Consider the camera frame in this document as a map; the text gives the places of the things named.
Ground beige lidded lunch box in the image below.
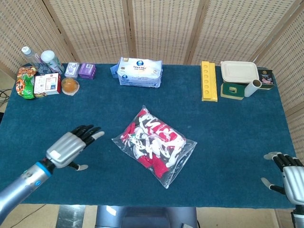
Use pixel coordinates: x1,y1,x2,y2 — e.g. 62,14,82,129
220,61,259,84

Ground white red cardboard box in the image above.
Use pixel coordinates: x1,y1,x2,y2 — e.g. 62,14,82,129
33,73,62,98

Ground grey metal table base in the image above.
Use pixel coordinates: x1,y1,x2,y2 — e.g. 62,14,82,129
57,205,86,228

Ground black floor cables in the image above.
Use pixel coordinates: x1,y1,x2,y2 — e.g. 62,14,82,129
0,89,11,106

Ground grey robot torso base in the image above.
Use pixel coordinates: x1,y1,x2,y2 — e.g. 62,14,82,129
95,205,199,228

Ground blue carpet table cover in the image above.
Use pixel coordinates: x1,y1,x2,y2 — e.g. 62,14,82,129
0,63,301,210

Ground clear plastic zip bag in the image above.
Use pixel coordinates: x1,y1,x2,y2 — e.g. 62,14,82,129
111,105,198,190

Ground purple cardboard box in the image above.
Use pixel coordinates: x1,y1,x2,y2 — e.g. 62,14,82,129
78,63,97,80

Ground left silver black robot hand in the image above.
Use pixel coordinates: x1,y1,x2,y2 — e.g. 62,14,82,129
45,124,105,171

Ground dark luncheon meat tin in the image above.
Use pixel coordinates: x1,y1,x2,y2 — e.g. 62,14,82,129
256,68,276,91

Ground white lidded green drink cup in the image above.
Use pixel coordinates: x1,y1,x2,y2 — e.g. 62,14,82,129
40,50,65,75

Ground red white black clothes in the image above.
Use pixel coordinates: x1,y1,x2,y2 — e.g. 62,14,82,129
121,108,186,179

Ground clear plastic water bottle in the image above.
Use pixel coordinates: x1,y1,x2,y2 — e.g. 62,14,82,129
21,46,46,75

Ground white blue tissue pack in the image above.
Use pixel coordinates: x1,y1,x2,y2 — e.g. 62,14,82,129
110,56,163,88

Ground orange jelly cup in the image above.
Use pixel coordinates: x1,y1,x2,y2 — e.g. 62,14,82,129
61,77,80,96

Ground orange green snack bag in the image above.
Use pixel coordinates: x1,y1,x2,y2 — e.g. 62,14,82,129
16,66,38,101

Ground woven folding screen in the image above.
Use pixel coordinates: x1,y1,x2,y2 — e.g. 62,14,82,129
0,0,304,228

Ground green beige box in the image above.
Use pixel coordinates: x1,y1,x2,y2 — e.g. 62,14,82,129
220,82,247,100

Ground pale purple soap box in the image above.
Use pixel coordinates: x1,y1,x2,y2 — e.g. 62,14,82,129
64,62,80,78

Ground yellow tray with round holes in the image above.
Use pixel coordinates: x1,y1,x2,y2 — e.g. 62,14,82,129
201,61,219,102

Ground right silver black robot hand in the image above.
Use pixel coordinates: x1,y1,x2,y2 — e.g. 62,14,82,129
260,152,304,205

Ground white roll with cardboard core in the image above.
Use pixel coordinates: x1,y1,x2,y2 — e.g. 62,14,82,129
244,79,262,97

